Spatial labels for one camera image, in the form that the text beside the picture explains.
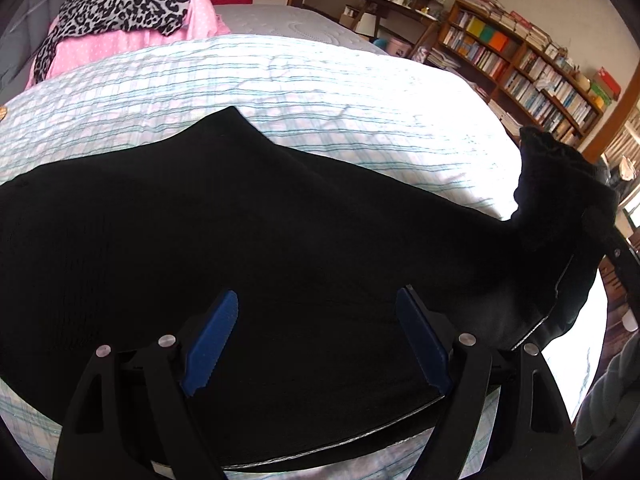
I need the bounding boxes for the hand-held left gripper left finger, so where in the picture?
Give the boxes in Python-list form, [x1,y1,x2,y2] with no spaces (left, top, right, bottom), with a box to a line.
[52,289,239,480]

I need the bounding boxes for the rows of books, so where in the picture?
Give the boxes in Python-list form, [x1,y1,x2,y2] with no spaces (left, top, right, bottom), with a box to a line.
[429,0,601,143]

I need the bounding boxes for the grey padded headboard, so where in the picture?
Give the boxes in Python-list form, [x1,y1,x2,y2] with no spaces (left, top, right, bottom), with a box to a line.
[0,0,76,96]

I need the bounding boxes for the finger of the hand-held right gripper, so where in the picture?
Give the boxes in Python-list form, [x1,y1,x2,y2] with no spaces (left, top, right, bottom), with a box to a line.
[582,204,640,288]

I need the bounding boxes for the black pants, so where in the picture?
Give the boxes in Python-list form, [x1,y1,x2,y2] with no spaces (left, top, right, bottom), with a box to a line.
[0,106,619,478]

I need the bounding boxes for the person's right forearm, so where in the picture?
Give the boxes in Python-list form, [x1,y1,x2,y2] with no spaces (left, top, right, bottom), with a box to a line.
[574,344,640,467]

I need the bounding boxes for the wooden bookshelf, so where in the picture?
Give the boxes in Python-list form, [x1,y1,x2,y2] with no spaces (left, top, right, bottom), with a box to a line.
[425,0,607,149]

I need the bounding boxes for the grey mattress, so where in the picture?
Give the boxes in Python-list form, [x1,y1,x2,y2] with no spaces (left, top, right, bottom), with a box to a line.
[212,4,389,56]

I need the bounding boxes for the leopard print cloth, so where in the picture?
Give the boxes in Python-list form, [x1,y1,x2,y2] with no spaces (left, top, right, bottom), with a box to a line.
[32,0,209,79]

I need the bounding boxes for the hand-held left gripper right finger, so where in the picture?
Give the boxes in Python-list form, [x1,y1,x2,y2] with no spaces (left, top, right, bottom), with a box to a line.
[394,284,584,480]

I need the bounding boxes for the red cardboard box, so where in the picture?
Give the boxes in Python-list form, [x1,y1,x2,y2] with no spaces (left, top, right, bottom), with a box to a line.
[592,67,622,102]

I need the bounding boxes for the wooden door frame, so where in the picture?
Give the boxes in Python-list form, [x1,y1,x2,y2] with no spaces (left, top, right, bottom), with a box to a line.
[581,89,640,167]

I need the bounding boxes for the white plaid bed sheet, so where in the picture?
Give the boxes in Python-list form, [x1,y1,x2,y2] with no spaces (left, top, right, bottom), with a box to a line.
[0,34,609,480]

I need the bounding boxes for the dark wooden desk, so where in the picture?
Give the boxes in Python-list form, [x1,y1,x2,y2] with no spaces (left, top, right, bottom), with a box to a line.
[357,0,447,42]

